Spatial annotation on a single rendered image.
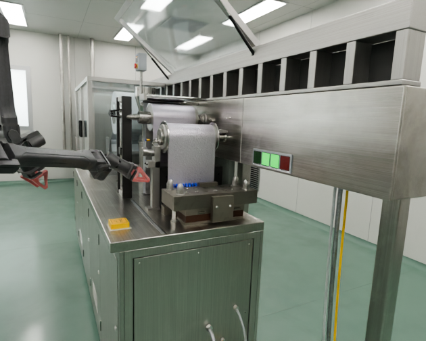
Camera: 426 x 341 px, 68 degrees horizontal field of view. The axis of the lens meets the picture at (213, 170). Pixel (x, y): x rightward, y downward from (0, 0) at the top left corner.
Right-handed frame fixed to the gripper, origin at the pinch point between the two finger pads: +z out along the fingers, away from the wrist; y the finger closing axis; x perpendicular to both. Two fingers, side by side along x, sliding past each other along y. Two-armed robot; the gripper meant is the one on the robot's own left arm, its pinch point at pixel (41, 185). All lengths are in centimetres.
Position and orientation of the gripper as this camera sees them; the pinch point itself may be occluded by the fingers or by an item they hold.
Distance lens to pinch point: 148.8
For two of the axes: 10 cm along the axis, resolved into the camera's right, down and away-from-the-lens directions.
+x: -5.0, 5.6, -6.6
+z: 2.2, 8.2, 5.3
